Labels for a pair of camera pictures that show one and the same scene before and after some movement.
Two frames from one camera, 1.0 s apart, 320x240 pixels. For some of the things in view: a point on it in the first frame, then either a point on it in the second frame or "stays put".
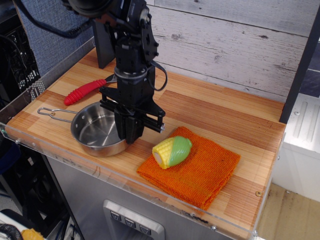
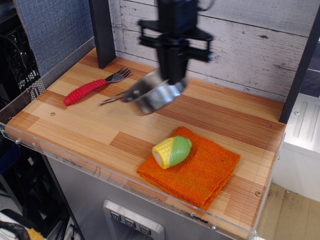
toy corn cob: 171,151 stays put
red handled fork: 83,91 stays put
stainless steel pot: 95,130 to 152,93
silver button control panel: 122,223 stays put
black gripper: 134,94 to 177,37
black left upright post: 104,43 stays put
